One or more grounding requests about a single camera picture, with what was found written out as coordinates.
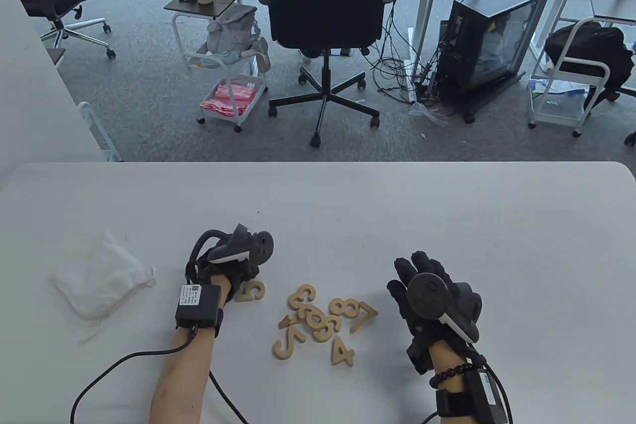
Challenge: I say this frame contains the person's right hand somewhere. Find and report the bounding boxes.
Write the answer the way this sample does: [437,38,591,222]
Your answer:
[387,250,452,376]

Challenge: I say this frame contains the person's left hand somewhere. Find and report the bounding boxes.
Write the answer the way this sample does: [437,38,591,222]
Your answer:
[187,255,261,303]

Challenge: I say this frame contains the black wrist sensor box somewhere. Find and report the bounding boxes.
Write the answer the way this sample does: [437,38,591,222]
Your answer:
[175,284,224,330]
[436,368,512,424]

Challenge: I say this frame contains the grey backpack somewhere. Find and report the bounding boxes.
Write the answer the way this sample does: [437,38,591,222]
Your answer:
[205,4,271,72]

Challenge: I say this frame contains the clear plastic bag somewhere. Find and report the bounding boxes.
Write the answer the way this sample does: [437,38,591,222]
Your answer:
[408,101,450,126]

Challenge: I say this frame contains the curved wooden number block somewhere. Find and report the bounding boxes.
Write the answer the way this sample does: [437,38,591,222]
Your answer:
[272,326,307,360]

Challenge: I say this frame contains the black cable tangle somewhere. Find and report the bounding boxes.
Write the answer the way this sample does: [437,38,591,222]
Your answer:
[363,0,438,96]

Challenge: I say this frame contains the white cart with dark top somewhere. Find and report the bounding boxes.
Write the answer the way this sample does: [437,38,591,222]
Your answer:
[164,0,271,134]

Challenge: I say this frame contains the white metal rack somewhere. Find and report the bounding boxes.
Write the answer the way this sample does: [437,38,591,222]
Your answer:
[77,101,122,163]

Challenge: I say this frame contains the black computer tower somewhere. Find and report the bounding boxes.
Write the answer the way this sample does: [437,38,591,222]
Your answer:
[437,0,552,124]

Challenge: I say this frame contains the white rolling cart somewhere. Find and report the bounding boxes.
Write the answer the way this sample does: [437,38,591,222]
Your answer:
[527,16,612,139]

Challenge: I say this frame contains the dark bead bracelet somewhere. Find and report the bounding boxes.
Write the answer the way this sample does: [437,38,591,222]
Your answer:
[430,363,475,389]

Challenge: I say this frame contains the black backpack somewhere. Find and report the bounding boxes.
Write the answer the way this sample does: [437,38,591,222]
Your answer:
[543,20,636,96]

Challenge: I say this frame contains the white drawstring cloth bag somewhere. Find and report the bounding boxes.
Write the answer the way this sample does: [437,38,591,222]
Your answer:
[51,230,157,343]

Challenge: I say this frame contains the person's left forearm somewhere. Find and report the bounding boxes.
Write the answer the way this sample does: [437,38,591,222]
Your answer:
[150,280,234,424]

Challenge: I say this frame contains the grey handheld controller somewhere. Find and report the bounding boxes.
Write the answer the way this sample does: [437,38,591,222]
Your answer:
[406,272,482,343]
[188,224,275,278]

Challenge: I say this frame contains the pink packets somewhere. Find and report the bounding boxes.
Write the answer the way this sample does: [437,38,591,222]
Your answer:
[200,84,259,117]

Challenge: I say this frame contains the light blue pouch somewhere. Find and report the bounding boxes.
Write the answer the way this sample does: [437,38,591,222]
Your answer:
[191,49,254,70]

